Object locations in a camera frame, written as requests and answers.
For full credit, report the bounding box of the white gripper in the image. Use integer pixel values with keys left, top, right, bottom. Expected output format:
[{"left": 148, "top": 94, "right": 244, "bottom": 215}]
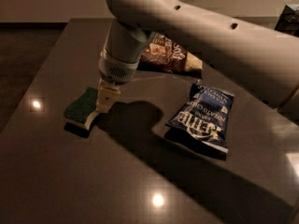
[{"left": 96, "top": 49, "right": 138, "bottom": 113}]

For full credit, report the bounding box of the green and yellow sponge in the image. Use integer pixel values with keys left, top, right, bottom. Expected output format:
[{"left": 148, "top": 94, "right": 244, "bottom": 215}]
[{"left": 64, "top": 87, "right": 99, "bottom": 130}]

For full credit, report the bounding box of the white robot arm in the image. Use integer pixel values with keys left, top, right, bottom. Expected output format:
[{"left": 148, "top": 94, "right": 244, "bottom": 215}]
[{"left": 99, "top": 0, "right": 299, "bottom": 119}]

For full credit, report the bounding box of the brown chip bag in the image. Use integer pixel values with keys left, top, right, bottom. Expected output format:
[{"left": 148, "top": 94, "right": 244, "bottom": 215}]
[{"left": 138, "top": 34, "right": 203, "bottom": 78}]

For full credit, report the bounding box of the blue kettle chip bag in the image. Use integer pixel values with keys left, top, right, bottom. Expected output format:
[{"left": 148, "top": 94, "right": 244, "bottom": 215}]
[{"left": 166, "top": 82, "right": 235, "bottom": 153}]

